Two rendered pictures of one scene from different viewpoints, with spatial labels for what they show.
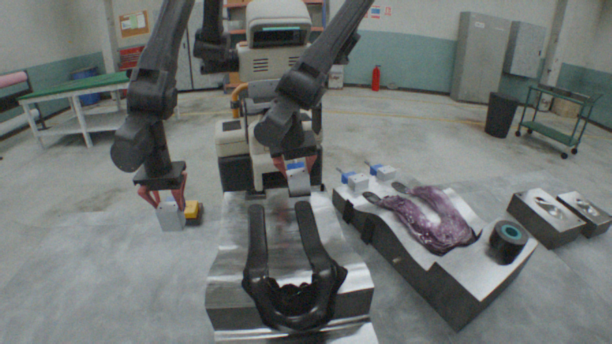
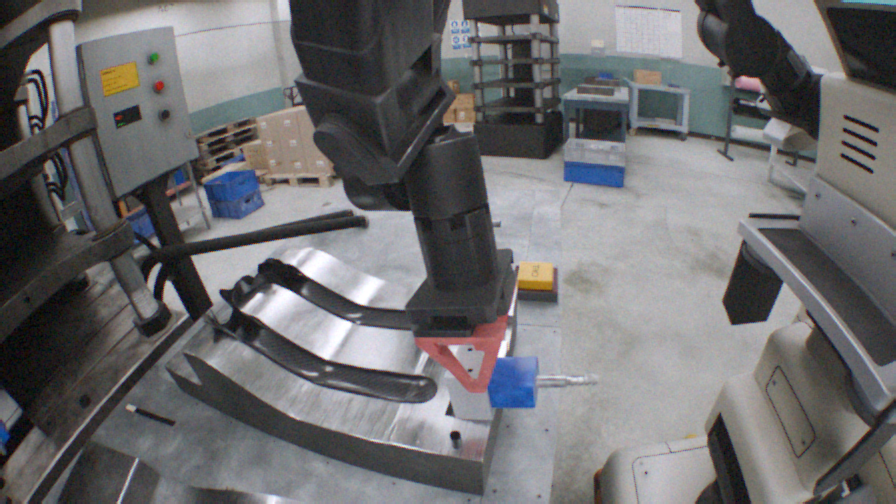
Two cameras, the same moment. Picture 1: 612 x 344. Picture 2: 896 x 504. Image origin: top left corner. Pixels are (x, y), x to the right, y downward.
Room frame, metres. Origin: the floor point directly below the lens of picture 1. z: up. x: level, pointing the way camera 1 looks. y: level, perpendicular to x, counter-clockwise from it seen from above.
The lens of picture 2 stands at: (0.68, -0.18, 1.18)
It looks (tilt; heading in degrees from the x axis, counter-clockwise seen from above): 30 degrees down; 117
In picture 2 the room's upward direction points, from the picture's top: 6 degrees counter-clockwise
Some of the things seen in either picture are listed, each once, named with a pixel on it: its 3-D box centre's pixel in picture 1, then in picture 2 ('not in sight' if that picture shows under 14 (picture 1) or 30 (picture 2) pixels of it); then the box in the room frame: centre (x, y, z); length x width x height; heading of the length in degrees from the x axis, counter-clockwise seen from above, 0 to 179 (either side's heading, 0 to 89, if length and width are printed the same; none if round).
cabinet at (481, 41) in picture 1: (479, 60); not in sight; (5.39, -3.75, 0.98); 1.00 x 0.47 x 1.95; 87
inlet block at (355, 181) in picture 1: (349, 177); not in sight; (0.71, -0.12, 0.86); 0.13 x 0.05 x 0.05; 26
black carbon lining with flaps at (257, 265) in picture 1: (287, 244); (312, 319); (0.37, 0.03, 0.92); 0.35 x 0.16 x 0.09; 9
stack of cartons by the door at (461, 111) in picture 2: not in sight; (457, 101); (-2.12, 6.43, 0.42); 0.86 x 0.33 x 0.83; 177
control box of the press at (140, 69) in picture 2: not in sight; (189, 282); (-0.37, 0.14, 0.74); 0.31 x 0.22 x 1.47; 99
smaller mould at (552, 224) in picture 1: (544, 216); not in sight; (0.50, -0.75, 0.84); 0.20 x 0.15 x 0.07; 9
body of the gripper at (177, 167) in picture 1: (156, 162); not in sight; (0.42, 0.29, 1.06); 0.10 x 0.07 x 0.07; 98
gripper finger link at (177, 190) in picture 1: (171, 192); not in sight; (0.43, 0.27, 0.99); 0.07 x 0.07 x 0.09; 8
